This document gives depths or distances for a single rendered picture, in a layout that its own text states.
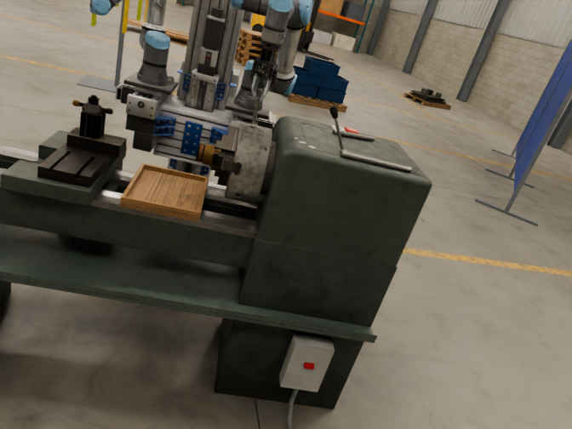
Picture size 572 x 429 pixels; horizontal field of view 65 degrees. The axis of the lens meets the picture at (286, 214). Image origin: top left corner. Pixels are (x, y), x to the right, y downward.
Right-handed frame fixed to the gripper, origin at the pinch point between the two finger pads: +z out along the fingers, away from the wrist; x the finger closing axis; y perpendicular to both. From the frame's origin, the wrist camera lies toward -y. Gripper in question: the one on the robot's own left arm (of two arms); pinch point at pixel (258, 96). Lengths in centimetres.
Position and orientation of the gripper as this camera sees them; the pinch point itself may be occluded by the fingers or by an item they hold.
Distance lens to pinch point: 171.8
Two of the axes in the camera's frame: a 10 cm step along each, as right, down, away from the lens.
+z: -2.7, 8.2, 5.0
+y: -1.5, 4.8, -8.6
